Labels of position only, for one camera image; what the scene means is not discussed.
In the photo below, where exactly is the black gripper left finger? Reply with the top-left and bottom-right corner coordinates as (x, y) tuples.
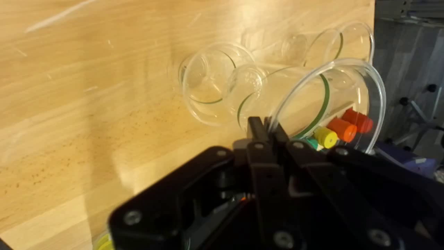
(247, 117), (296, 250)

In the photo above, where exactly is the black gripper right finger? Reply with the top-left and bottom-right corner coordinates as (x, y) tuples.
(271, 126), (402, 250)

